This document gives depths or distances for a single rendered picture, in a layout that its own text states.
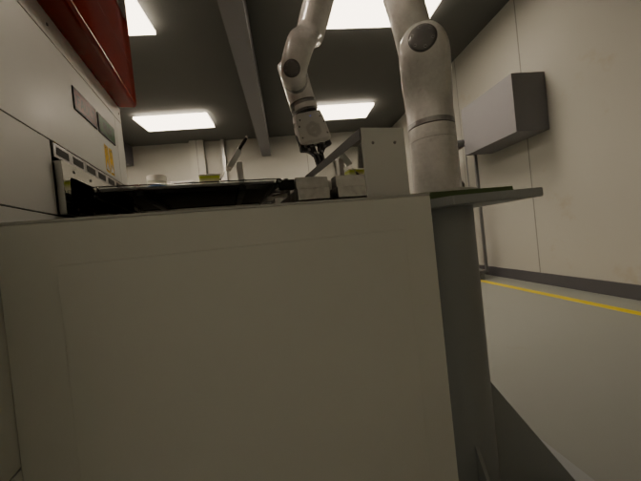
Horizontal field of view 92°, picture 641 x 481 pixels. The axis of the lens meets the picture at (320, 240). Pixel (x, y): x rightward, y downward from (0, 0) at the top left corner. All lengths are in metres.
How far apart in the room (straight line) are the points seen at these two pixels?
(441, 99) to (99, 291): 0.81
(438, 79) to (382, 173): 0.35
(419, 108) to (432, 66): 0.09
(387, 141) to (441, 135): 0.25
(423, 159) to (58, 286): 0.76
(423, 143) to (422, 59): 0.19
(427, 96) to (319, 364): 0.68
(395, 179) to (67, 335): 0.57
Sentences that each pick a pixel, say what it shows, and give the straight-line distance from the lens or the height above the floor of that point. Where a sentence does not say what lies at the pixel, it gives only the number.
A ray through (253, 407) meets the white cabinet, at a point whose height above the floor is 0.52.
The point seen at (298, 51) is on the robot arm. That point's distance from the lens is 0.99.
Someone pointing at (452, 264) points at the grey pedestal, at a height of 0.66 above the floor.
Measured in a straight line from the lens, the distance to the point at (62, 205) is 0.70.
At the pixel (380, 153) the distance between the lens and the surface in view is 0.63.
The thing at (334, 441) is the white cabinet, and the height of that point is 0.44.
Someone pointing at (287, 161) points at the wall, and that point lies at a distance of 7.36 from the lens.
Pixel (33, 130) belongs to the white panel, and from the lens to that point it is 0.69.
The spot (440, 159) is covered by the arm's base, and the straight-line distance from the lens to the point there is 0.85.
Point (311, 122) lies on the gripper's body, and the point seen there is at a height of 1.11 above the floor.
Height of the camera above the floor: 0.76
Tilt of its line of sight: 1 degrees down
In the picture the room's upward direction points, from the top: 6 degrees counter-clockwise
